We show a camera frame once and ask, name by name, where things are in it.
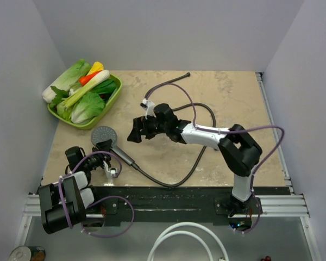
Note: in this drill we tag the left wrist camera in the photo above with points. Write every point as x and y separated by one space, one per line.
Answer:
110 172

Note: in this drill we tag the green plastic tray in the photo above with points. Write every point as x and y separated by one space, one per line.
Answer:
91 123

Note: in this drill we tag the yellow pepper toy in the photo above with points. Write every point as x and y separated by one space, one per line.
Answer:
97 66

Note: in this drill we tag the green lettuce toy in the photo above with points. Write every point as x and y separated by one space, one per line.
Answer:
84 110

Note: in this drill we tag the dark green vegetable toy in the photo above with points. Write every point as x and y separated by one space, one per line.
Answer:
106 87

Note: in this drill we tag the red small object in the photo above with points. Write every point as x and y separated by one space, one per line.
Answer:
267 258

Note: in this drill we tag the orange carrot toy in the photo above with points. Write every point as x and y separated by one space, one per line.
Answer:
85 79

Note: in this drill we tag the white leek toy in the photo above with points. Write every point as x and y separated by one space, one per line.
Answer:
94 81

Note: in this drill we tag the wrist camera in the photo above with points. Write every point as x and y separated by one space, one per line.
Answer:
110 172
148 106

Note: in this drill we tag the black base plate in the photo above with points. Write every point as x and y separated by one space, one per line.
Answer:
115 205

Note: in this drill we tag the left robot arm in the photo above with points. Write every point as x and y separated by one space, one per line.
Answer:
63 204

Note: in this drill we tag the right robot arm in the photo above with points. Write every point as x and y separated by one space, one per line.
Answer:
239 150

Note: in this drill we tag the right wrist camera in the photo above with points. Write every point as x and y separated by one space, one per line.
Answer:
148 106

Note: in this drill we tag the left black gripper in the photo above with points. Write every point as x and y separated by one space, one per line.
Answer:
105 145

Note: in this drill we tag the tin can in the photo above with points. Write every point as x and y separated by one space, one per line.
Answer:
28 253

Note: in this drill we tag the napa cabbage toy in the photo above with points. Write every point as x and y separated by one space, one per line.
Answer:
70 76

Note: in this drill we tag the grey shower head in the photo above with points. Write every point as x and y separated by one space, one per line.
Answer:
105 133

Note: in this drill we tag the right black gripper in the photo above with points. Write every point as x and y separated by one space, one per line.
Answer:
139 124

